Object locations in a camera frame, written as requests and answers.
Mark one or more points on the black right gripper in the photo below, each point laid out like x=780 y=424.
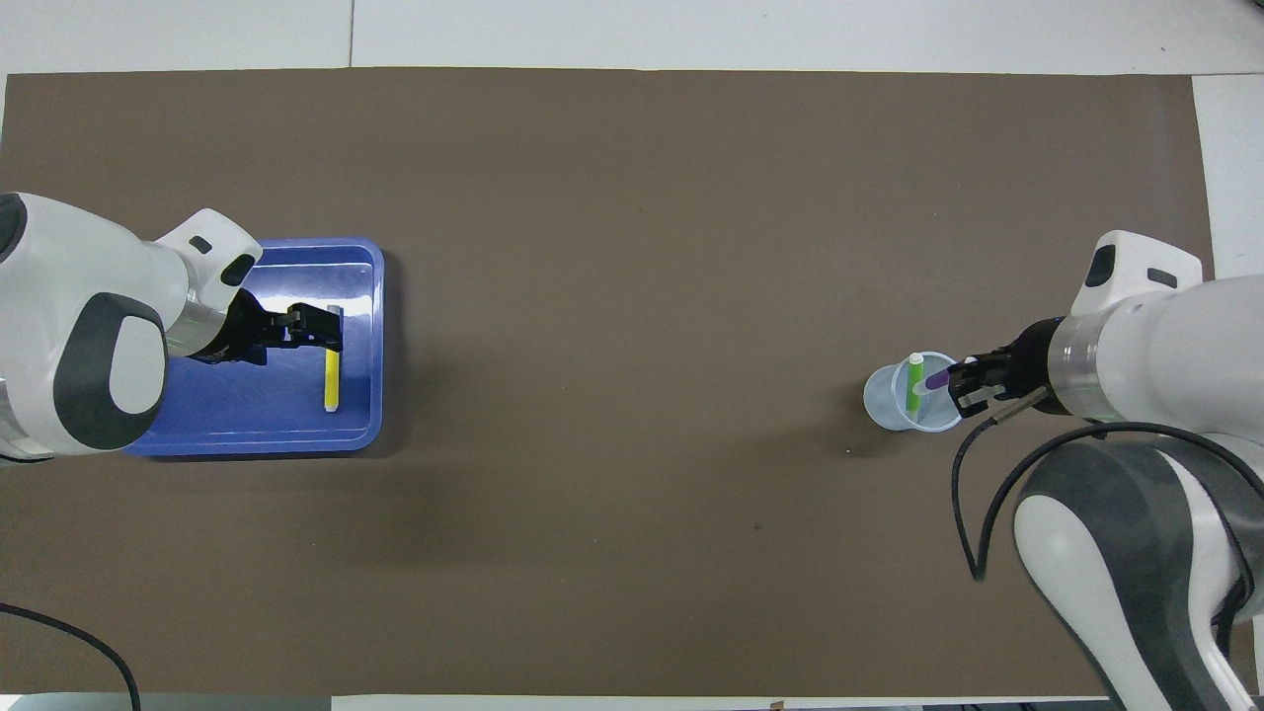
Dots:
x=1032 y=365

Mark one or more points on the blue plastic tray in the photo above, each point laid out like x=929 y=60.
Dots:
x=276 y=415

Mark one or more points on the green pen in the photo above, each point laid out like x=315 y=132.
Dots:
x=914 y=380

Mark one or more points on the purple pen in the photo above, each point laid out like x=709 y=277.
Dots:
x=936 y=380

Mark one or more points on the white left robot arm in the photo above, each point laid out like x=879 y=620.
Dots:
x=69 y=286

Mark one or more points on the translucent plastic cup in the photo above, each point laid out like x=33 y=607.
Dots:
x=884 y=400

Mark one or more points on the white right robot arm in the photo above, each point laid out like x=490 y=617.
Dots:
x=1165 y=355

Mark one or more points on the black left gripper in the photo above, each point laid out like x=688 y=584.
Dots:
x=232 y=331

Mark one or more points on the yellow pen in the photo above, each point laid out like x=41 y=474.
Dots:
x=333 y=385

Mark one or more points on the brown table mat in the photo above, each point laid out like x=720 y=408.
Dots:
x=632 y=247

